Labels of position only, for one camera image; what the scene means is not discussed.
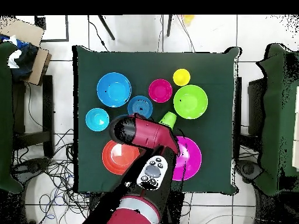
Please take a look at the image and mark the ribbed blue bowl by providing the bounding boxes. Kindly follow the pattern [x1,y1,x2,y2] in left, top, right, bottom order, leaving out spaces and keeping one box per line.
[127,95,154,120]

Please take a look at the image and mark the green cup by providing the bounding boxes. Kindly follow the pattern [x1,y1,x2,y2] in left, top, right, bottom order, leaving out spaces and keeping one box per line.
[158,111,178,131]

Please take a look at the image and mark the green bowl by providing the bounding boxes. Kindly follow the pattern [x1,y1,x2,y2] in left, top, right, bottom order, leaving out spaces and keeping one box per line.
[173,84,208,120]

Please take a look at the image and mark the small red bowl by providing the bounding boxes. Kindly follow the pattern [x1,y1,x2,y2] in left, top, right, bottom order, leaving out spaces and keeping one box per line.
[148,78,173,104]

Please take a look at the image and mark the large blue bowl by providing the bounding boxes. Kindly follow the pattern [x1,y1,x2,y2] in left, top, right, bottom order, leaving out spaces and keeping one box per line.
[96,72,132,109]

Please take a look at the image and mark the small turquoise bowl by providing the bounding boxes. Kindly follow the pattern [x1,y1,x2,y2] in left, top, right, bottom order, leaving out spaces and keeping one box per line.
[85,107,110,132]

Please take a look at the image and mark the orange-red bowl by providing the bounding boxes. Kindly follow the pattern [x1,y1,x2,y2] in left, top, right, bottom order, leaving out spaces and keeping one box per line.
[102,139,141,176]

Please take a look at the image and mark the dark green table cloth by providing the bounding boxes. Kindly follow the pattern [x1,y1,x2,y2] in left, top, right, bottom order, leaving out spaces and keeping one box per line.
[72,44,243,195]

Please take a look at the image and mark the yellow cup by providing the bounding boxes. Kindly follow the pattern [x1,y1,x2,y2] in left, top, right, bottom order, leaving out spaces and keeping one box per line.
[172,68,191,87]

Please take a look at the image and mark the large pink bowl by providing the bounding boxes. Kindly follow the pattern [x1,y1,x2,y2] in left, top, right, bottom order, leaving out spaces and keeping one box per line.
[172,136,202,181]

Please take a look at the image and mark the black stool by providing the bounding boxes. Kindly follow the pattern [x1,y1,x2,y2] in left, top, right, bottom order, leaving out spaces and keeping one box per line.
[12,74,55,157]

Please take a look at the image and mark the black tripod leg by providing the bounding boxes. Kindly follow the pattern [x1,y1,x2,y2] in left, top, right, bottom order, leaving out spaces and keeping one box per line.
[166,15,173,37]
[98,15,116,41]

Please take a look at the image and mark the black power brick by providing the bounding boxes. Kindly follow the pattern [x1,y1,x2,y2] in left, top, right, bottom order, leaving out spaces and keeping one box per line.
[89,192,103,216]

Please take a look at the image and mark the yellow object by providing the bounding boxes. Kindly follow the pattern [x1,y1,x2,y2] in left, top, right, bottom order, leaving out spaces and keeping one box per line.
[182,15,196,25]

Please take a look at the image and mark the cardboard box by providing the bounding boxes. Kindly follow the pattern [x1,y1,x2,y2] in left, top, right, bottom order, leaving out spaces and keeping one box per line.
[0,15,53,86]

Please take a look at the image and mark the bundle of clothes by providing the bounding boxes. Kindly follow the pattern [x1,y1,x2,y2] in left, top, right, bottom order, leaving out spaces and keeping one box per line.
[0,34,40,81]

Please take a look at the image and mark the green cloth side table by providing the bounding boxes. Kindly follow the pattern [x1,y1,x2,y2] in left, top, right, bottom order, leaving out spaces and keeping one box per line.
[0,41,24,194]
[254,43,299,197]

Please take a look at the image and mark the tangle of black cables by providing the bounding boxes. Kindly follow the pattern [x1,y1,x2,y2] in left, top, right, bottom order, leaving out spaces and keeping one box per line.
[11,128,103,224]

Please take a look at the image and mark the black floor cable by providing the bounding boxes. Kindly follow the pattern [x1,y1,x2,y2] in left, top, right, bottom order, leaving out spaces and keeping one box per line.
[87,15,109,52]

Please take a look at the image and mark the black square frame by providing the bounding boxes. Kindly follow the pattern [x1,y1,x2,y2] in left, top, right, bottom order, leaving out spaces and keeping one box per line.
[34,15,69,43]

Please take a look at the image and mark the black pedestal foot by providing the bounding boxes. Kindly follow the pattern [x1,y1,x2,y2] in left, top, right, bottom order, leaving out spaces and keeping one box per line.
[235,159,265,184]
[13,157,51,174]

